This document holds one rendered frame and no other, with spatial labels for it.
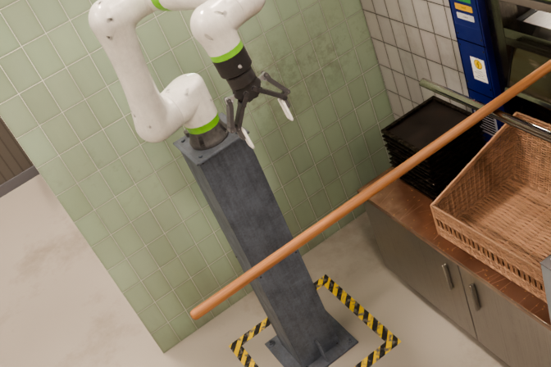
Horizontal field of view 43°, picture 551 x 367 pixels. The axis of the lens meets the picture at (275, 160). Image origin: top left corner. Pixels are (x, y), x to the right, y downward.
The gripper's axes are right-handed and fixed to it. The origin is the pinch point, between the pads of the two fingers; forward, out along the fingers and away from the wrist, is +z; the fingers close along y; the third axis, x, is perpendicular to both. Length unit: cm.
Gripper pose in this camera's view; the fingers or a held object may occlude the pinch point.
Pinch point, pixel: (270, 129)
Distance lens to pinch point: 194.0
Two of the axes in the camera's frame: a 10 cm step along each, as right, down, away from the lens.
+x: 4.4, 3.3, -8.3
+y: -8.0, 5.8, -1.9
